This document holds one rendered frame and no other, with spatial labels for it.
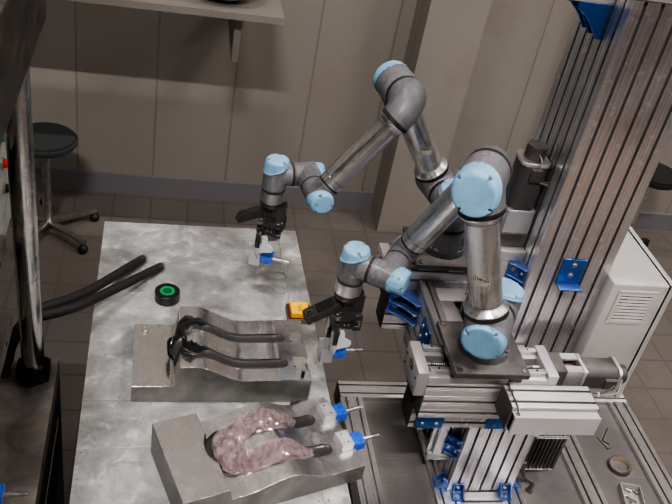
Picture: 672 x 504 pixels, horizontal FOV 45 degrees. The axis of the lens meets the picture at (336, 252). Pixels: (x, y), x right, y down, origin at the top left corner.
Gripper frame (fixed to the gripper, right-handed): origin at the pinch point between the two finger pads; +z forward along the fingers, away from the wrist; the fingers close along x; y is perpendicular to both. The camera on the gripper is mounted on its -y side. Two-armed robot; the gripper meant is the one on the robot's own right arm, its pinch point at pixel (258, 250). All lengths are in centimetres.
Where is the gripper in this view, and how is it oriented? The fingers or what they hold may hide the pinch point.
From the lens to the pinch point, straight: 269.4
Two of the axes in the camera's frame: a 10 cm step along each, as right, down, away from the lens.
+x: 1.8, -5.4, 8.2
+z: -1.6, 8.1, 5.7
